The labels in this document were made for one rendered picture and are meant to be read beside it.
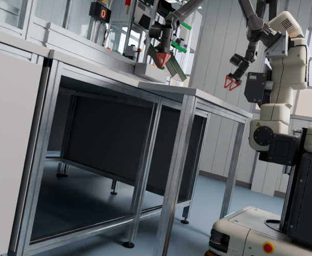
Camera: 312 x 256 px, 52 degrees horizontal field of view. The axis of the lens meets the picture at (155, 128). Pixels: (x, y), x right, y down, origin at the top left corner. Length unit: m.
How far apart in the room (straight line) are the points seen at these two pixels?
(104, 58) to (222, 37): 3.94
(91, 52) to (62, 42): 0.15
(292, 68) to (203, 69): 3.49
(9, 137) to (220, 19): 4.59
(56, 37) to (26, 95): 0.26
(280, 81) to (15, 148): 1.30
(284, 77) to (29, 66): 1.24
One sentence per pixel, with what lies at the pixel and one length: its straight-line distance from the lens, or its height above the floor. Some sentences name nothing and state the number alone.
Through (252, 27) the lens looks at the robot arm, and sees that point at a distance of 1.69.
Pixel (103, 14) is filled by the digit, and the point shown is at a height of 1.20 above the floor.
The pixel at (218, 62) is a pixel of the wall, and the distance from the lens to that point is 5.12.
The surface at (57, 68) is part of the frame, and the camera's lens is 1.15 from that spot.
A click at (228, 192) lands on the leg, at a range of 2.17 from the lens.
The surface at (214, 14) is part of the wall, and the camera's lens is 5.42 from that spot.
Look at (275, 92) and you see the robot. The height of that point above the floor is 0.96.
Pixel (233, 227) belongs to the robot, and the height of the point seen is 0.27.
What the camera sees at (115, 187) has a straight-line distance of 2.81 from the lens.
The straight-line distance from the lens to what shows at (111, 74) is 1.34.
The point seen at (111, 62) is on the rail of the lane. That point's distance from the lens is 1.45.
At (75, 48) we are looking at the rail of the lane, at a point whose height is 0.91.
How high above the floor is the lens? 0.69
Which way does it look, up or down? 1 degrees down
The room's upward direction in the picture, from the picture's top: 11 degrees clockwise
